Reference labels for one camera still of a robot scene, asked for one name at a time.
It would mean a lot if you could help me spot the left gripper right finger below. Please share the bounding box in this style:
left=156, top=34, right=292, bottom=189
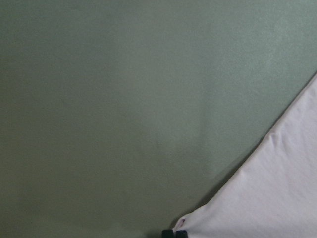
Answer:
left=176, top=230, right=188, bottom=238

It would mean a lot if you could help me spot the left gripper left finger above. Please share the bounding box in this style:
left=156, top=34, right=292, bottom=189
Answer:
left=161, top=230, right=173, bottom=238

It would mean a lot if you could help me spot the pink Snoopy t-shirt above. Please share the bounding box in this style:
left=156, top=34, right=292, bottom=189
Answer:
left=172, top=77, right=317, bottom=238

